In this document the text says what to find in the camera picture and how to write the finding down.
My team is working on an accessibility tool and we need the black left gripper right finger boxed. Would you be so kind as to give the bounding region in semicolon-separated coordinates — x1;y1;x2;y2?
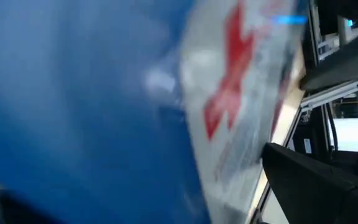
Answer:
260;142;358;224

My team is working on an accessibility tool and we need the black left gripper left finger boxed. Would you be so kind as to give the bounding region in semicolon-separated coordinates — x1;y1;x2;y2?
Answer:
0;179;67;224

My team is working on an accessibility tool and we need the blue first aid box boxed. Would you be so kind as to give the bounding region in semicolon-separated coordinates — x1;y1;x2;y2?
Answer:
0;0;309;224

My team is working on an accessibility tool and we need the black table frame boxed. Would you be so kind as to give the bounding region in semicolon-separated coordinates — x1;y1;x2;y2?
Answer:
249;105;306;224

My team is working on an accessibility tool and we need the aluminium rail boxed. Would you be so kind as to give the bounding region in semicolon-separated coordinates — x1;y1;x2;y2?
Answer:
299;77;358;113

